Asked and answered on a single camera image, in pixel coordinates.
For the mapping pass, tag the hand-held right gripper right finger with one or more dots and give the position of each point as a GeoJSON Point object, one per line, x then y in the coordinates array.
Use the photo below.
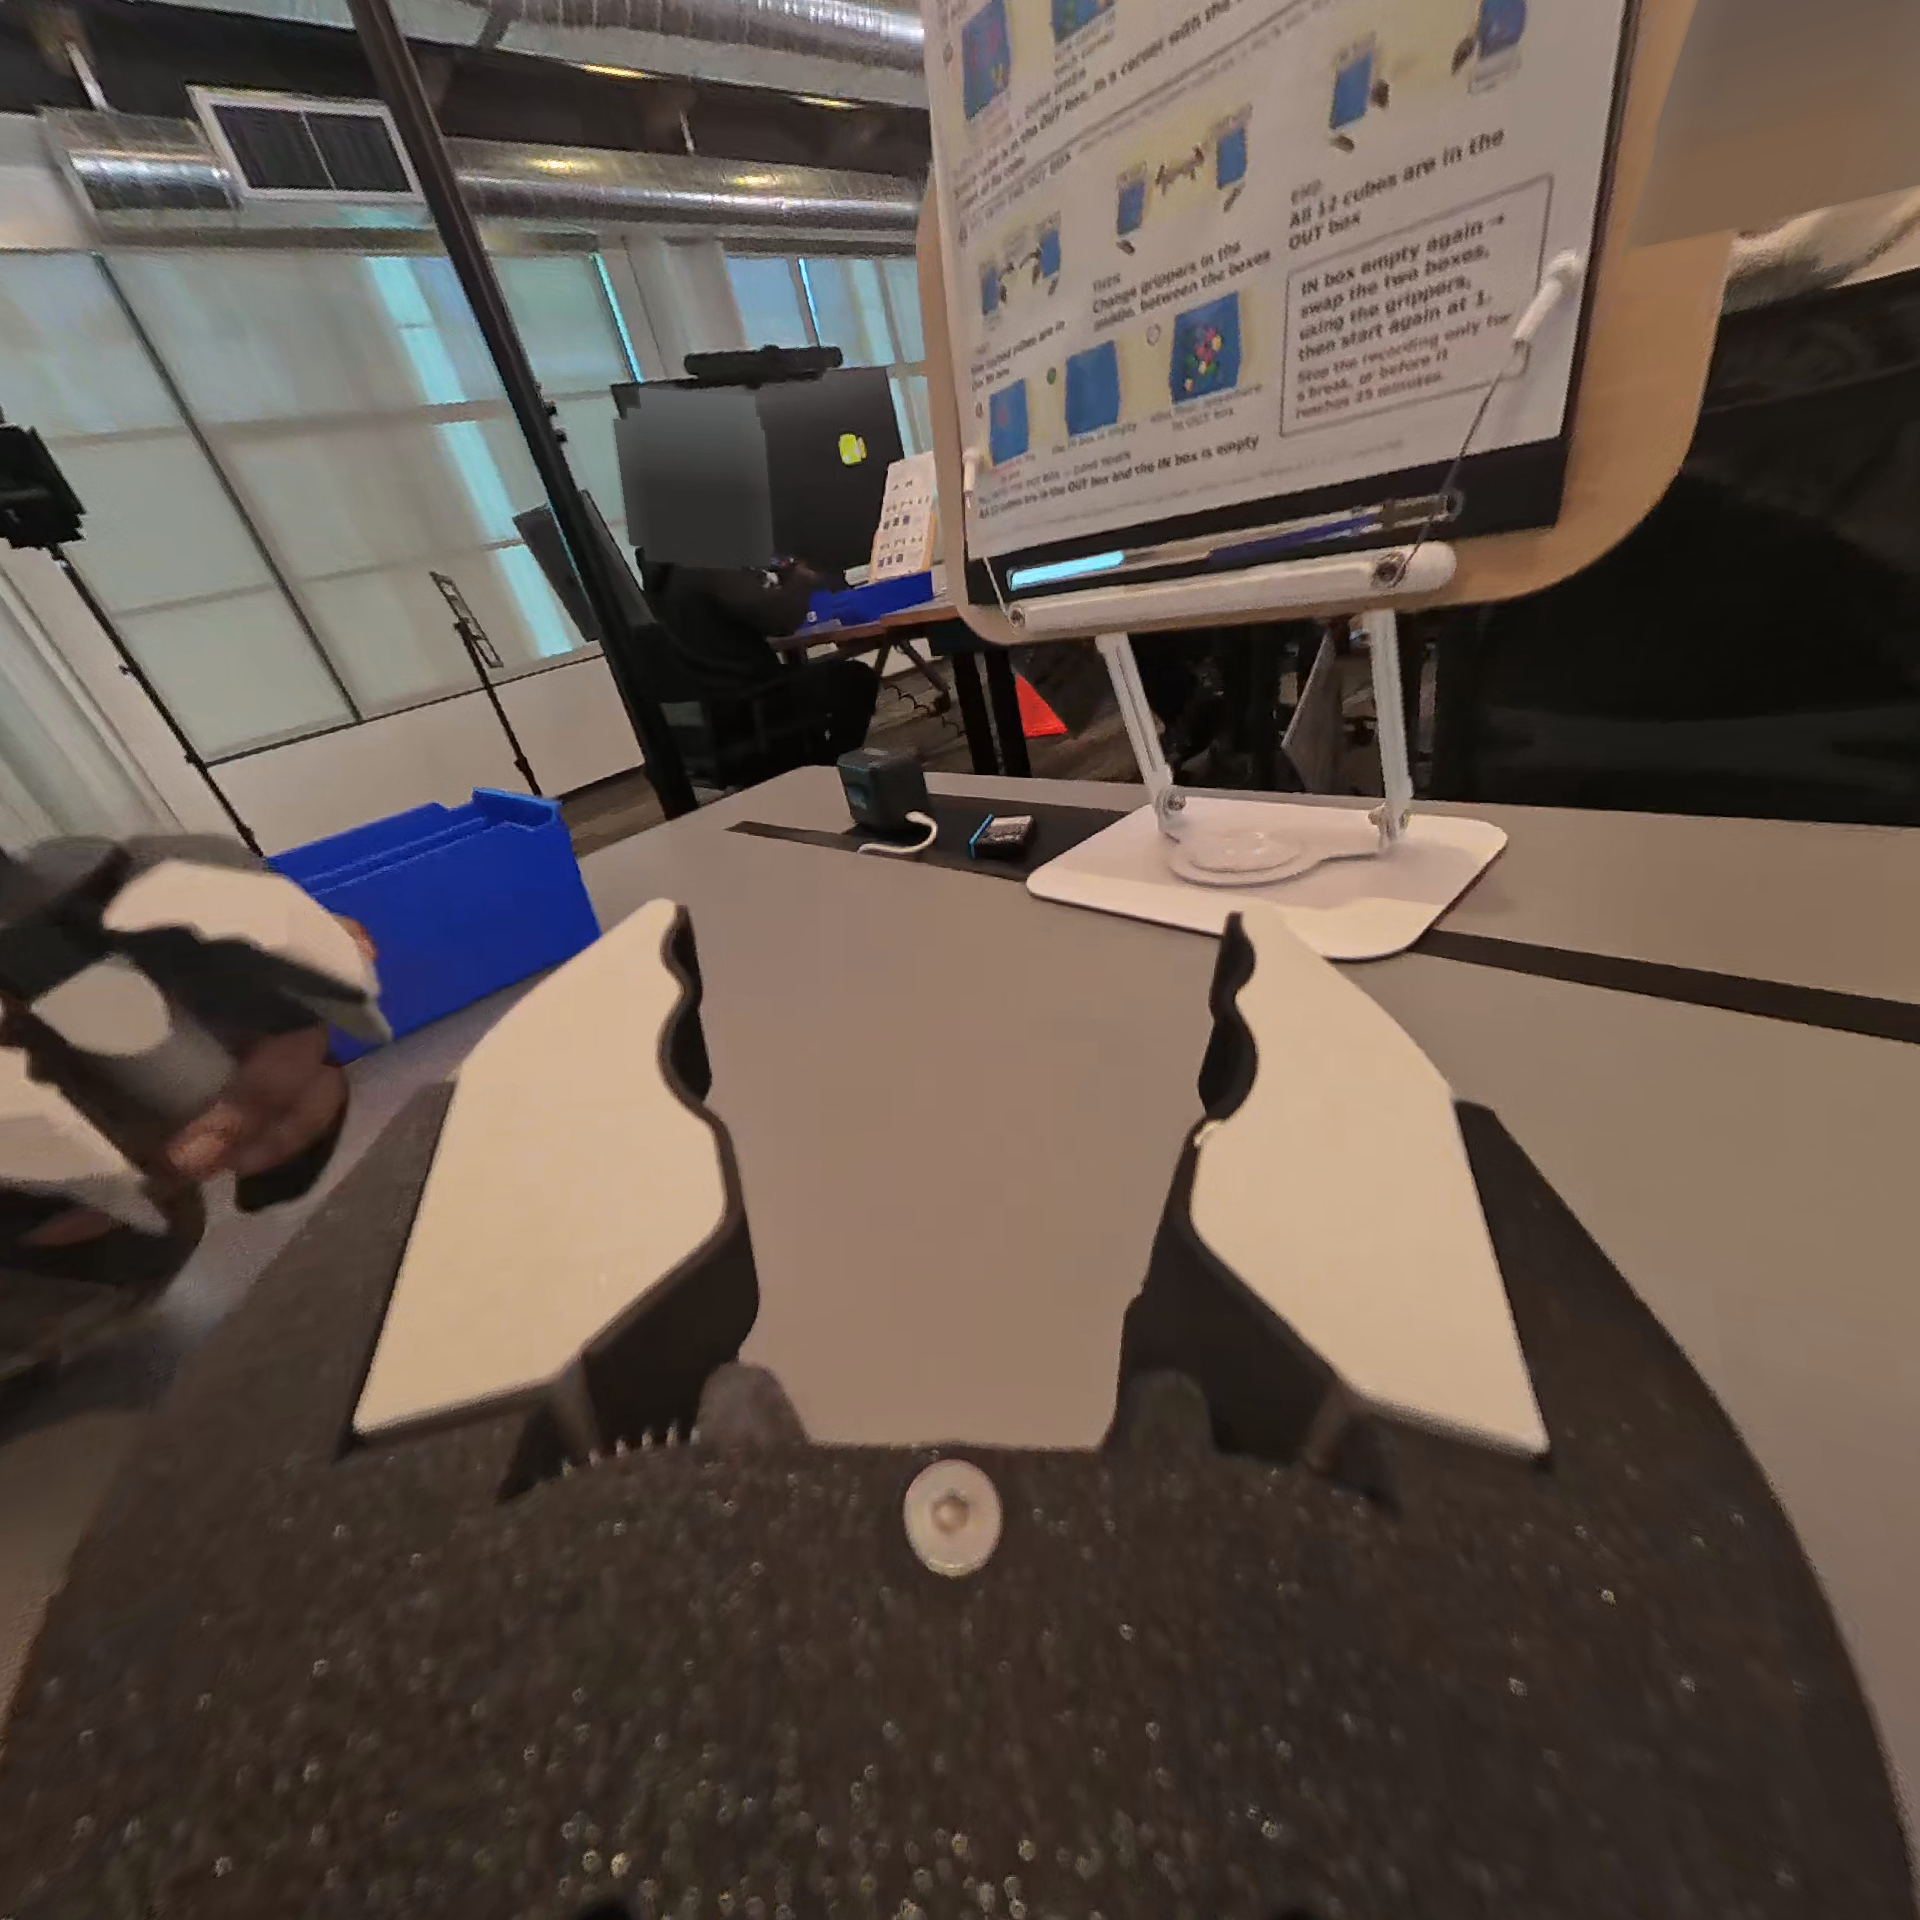
{"type": "Point", "coordinates": [1351, 1229]}

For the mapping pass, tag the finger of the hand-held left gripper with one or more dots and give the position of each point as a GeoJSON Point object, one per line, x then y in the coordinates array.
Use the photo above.
{"type": "Point", "coordinates": [129, 1035]}
{"type": "Point", "coordinates": [256, 923]}

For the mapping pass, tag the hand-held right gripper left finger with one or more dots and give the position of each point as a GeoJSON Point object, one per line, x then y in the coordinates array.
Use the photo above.
{"type": "Point", "coordinates": [555, 1200]}

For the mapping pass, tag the blue plastic bin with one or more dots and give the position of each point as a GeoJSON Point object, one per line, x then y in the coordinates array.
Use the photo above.
{"type": "Point", "coordinates": [931, 592]}
{"type": "Point", "coordinates": [482, 916]}
{"type": "Point", "coordinates": [862, 609]}

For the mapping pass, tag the person's left hand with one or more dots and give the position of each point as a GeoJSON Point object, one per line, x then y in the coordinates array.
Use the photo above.
{"type": "Point", "coordinates": [279, 1096]}

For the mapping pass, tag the white tablet stand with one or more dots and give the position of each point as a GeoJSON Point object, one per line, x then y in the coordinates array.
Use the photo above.
{"type": "Point", "coordinates": [1397, 887]}

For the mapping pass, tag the black ceiling pole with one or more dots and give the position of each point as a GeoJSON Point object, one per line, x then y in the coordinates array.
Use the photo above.
{"type": "Point", "coordinates": [465, 609]}

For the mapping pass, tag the black thin monitor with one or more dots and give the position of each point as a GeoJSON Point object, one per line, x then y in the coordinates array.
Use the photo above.
{"type": "Point", "coordinates": [544, 569]}

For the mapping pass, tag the small black blue-edged device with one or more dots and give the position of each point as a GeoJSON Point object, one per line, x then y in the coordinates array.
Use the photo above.
{"type": "Point", "coordinates": [1005, 838]}

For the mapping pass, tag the black round device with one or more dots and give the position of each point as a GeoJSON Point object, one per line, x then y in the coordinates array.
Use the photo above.
{"type": "Point", "coordinates": [884, 787]}

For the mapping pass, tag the orange traffic cone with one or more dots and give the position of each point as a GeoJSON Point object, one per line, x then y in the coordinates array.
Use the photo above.
{"type": "Point", "coordinates": [1041, 712]}

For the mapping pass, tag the black floor lamp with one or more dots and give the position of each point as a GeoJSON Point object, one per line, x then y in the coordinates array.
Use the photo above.
{"type": "Point", "coordinates": [483, 303]}

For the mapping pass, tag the wooden desk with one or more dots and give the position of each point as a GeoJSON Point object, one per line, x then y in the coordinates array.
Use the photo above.
{"type": "Point", "coordinates": [898, 617]}

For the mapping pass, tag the black mesh chair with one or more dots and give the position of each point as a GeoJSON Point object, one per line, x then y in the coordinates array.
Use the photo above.
{"type": "Point", "coordinates": [1724, 599]}

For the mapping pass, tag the black webcam bar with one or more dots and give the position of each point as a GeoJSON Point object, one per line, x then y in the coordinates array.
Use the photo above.
{"type": "Point", "coordinates": [766, 360]}

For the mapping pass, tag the small instruction sheet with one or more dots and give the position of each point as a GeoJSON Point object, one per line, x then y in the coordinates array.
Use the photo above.
{"type": "Point", "coordinates": [905, 517]}

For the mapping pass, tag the large black display screen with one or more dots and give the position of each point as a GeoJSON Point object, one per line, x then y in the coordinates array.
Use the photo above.
{"type": "Point", "coordinates": [857, 405]}

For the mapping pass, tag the wood-framed instruction board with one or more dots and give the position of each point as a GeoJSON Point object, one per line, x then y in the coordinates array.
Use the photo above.
{"type": "Point", "coordinates": [1274, 303]}

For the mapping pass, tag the white duct vent grille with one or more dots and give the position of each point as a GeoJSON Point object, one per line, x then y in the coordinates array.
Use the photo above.
{"type": "Point", "coordinates": [308, 147]}

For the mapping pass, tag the silver ventilation duct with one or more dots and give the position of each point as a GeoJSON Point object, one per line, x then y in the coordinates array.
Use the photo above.
{"type": "Point", "coordinates": [674, 186]}
{"type": "Point", "coordinates": [748, 30]}

